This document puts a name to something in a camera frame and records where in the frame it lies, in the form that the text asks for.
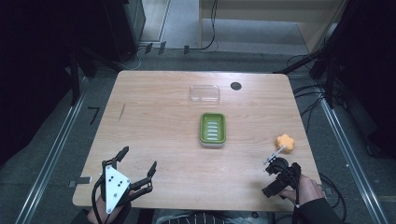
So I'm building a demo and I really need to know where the metal floor rail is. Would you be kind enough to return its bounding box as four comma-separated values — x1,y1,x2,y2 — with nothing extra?
14,77,89,224
317,92,390,224

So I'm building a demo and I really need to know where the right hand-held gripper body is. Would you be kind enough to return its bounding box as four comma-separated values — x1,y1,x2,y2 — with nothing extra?
261,157,303,199

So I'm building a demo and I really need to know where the person's left hand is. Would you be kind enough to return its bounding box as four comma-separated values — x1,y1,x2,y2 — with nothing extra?
87,189,138,224

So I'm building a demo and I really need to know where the black cabinet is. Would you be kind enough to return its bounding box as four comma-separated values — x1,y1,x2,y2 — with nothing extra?
102,0,148,62

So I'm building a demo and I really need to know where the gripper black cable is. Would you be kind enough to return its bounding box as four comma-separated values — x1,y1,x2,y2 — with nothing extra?
274,162,304,224
91,175,132,224

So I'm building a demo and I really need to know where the person's striped clothing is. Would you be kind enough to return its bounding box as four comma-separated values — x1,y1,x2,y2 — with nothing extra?
154,211,233,224

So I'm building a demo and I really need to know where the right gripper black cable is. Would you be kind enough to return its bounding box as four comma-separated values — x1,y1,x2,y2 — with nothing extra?
274,162,304,224

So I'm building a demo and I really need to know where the bundle of black floor cables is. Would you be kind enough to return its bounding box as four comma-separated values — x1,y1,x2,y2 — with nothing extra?
286,54,347,132

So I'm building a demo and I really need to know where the light wooden furniture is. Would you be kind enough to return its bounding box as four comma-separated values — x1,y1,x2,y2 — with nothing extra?
199,0,348,54

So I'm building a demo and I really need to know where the black stand leg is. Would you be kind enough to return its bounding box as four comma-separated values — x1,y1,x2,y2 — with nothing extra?
68,49,82,106

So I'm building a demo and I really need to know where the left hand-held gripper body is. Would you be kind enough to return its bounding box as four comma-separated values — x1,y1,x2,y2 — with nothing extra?
100,158,154,216

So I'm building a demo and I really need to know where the green soap dish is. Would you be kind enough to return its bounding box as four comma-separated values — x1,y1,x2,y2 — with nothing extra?
199,112,227,148

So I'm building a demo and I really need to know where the person's right hand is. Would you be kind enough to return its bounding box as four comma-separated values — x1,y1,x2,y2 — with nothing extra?
277,174,325,207

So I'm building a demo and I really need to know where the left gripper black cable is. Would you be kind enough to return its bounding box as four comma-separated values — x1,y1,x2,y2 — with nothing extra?
91,175,132,224

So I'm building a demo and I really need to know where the orange flower-shaped soap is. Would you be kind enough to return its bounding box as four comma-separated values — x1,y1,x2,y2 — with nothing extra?
275,133,296,155

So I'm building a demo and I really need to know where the hanging black cable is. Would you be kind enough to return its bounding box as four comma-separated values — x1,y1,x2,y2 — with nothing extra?
186,0,219,52

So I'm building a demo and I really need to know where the clear plastic lid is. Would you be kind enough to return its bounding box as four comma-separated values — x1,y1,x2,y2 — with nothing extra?
189,84,221,104

